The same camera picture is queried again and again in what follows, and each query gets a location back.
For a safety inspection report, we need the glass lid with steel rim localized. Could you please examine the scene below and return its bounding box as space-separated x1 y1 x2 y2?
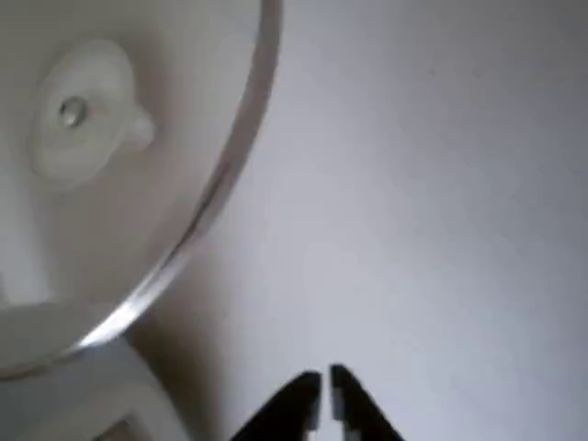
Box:
0 0 282 374

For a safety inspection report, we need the white rice cooker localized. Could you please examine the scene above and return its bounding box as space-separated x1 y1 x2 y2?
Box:
0 337 187 441

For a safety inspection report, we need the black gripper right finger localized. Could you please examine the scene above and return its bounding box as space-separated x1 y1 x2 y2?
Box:
330 364 406 441

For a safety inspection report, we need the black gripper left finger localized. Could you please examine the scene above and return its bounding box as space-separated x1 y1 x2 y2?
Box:
228 370 323 441

